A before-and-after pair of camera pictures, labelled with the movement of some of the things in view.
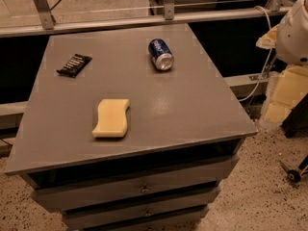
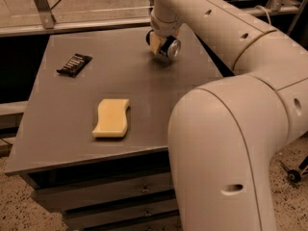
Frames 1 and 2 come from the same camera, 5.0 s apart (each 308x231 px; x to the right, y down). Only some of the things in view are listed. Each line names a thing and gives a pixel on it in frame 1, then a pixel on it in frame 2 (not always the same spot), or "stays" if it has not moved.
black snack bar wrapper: x=74 y=66 stays
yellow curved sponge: x=112 y=118 stays
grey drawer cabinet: x=129 y=130 stays
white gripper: x=294 y=38 to x=166 y=28
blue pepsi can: x=161 y=54 to x=170 y=47
